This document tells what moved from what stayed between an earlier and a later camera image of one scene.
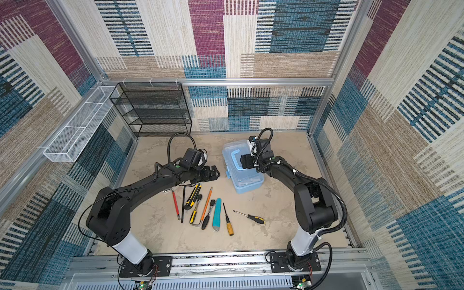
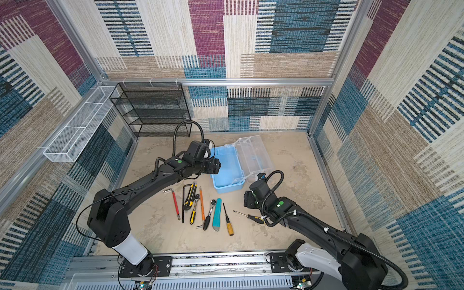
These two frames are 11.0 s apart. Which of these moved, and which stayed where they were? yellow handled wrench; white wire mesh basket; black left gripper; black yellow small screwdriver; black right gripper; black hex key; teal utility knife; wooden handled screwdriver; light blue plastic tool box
Moved: black right gripper; black left gripper; light blue plastic tool box
Stayed: wooden handled screwdriver; black yellow small screwdriver; teal utility knife; black hex key; white wire mesh basket; yellow handled wrench
